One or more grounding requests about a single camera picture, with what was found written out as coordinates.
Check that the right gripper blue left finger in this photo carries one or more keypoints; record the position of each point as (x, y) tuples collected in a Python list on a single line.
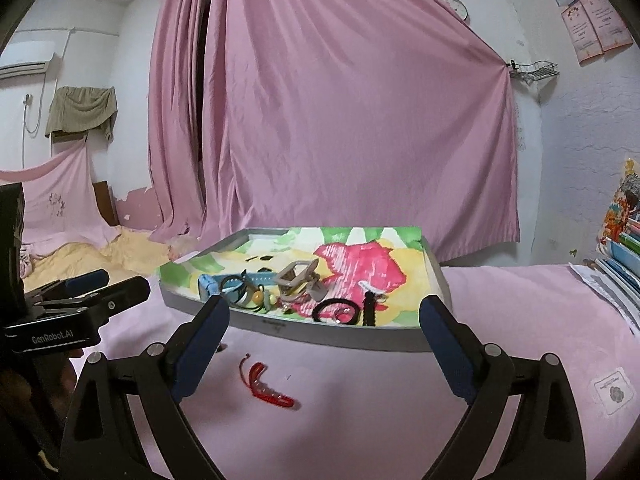
[(100, 439)]

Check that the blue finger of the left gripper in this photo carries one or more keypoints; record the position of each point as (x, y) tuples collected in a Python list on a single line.
[(71, 287), (99, 306)]

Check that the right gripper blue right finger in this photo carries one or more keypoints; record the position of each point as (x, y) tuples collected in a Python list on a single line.
[(545, 440)]

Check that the light blue smart watch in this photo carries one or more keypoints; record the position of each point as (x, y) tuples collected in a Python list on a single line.
[(237, 288)]

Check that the yellow bed blanket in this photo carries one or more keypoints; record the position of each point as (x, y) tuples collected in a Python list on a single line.
[(131, 253)]

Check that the white label patch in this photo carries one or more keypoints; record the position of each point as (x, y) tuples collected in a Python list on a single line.
[(613, 391)]

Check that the pink tablecloth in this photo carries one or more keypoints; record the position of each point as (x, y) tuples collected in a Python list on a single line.
[(269, 408)]

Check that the olive green hanging cloth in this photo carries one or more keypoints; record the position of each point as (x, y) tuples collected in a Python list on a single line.
[(75, 110)]

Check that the stack of books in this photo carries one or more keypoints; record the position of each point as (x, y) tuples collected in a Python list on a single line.
[(614, 274)]

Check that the white air conditioner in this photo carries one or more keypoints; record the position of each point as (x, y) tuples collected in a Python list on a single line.
[(26, 59)]

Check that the grey tray with colourful liner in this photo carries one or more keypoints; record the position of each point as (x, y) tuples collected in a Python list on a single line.
[(357, 288)]

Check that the large pink curtain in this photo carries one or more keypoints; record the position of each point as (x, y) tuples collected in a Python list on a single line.
[(331, 113)]

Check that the pink sheet on wall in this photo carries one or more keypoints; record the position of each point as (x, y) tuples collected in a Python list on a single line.
[(60, 204)]

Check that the wire wall rack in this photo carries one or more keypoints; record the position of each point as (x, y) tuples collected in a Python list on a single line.
[(533, 72)]

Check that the wall certificates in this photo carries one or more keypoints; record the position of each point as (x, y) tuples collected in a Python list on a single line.
[(595, 28)]

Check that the round wall clock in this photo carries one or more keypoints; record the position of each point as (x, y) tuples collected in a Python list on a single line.
[(459, 9)]

